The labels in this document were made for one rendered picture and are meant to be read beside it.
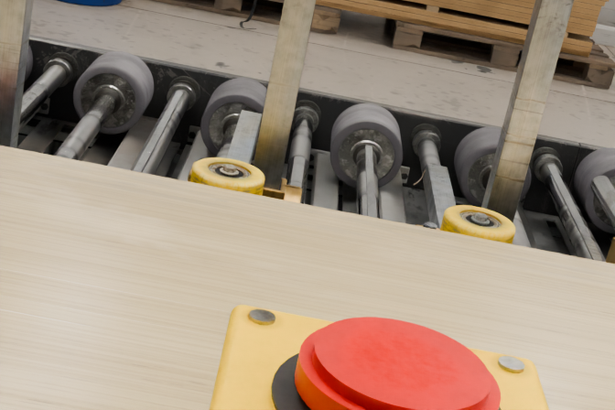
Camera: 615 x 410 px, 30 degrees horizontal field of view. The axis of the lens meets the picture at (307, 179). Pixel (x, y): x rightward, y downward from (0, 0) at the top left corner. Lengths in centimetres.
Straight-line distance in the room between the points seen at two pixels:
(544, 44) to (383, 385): 112
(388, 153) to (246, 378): 151
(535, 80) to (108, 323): 62
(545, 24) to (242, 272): 48
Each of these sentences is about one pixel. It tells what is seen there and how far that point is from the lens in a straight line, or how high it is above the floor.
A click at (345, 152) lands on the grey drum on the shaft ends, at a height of 80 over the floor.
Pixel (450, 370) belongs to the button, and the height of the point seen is 123.
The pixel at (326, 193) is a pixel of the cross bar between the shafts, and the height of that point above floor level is 74.
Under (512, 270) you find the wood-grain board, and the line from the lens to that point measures 118.
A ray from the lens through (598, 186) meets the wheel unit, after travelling 169.
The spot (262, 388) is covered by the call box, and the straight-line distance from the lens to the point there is 23.
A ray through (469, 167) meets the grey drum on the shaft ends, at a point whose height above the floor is 81.
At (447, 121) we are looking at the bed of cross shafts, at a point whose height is 84.
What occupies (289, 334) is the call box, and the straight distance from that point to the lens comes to 25.
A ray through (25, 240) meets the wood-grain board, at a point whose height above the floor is 90.
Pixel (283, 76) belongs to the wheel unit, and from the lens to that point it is 132.
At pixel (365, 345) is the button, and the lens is 23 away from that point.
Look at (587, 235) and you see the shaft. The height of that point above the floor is 82.
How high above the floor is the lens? 134
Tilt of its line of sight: 20 degrees down
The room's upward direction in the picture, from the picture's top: 12 degrees clockwise
